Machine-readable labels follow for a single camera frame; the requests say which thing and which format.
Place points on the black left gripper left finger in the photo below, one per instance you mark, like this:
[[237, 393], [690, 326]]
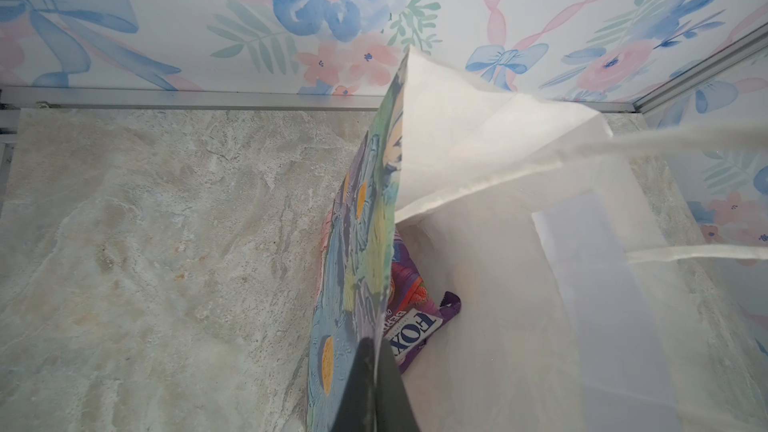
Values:
[[357, 408]]

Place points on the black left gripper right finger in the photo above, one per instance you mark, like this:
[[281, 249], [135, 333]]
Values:
[[393, 409]]

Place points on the purple Fox's candy bag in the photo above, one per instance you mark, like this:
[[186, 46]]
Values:
[[412, 316]]

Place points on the floral paper gift bag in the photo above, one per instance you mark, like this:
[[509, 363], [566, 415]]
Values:
[[583, 308]]

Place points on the back aluminium floor rail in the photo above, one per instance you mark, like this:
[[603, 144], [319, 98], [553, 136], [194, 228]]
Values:
[[78, 98]]

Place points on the right corner aluminium post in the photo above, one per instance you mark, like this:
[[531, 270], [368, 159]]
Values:
[[723, 59]]

